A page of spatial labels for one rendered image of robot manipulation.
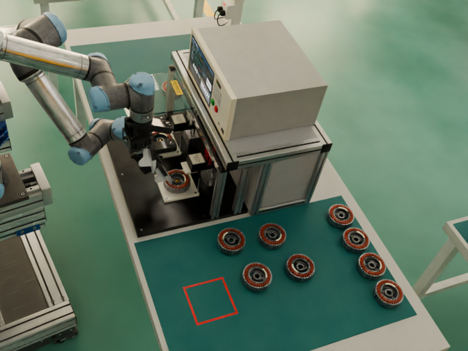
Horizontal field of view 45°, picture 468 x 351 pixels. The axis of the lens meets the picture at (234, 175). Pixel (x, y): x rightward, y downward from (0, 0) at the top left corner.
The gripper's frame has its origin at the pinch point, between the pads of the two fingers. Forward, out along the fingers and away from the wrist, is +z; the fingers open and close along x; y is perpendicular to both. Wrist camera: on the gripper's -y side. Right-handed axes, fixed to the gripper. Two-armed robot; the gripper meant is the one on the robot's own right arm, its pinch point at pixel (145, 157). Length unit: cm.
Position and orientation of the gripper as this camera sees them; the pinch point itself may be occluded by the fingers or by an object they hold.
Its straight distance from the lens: 195.1
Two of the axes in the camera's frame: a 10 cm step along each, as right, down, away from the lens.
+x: 5.0, 6.9, -5.2
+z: -1.4, 6.6, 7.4
